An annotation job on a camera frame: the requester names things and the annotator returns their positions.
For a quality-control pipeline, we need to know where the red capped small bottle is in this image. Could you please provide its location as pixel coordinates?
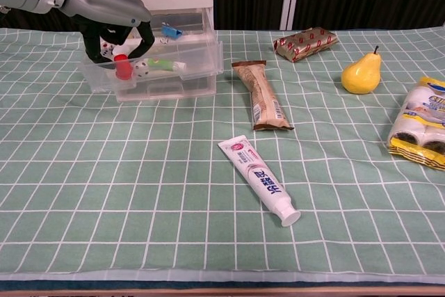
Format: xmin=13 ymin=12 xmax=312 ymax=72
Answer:
xmin=113 ymin=54 xmax=134 ymax=81

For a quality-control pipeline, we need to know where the clear plastic drawer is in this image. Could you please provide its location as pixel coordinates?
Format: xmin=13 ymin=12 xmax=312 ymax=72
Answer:
xmin=79 ymin=8 xmax=224 ymax=93

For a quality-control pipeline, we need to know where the blue binder clip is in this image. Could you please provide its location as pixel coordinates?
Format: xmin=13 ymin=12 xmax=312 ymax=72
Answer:
xmin=161 ymin=22 xmax=184 ymax=39

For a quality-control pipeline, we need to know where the green white small tube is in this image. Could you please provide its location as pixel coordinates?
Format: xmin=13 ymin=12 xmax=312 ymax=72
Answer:
xmin=145 ymin=58 xmax=188 ymax=73

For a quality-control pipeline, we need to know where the green checkered tablecloth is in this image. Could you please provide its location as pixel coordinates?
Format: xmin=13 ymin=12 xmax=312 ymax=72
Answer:
xmin=0 ymin=27 xmax=445 ymax=282

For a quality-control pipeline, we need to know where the brown snack bar wrapper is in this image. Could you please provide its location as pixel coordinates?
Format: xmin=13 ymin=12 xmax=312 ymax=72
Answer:
xmin=231 ymin=60 xmax=295 ymax=132

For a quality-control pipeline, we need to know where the gold red snack package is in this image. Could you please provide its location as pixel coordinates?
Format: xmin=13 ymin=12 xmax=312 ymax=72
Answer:
xmin=273 ymin=27 xmax=340 ymax=64

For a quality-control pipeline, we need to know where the white pink toothpaste tube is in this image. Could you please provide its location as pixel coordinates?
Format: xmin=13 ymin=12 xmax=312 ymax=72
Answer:
xmin=218 ymin=136 xmax=302 ymax=227

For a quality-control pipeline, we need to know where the yellow lemon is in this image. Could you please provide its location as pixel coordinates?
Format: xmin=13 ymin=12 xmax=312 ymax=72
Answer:
xmin=341 ymin=45 xmax=382 ymax=95

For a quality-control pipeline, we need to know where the yellow pack of white rolls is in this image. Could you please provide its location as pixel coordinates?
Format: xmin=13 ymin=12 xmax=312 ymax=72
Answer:
xmin=387 ymin=76 xmax=445 ymax=172

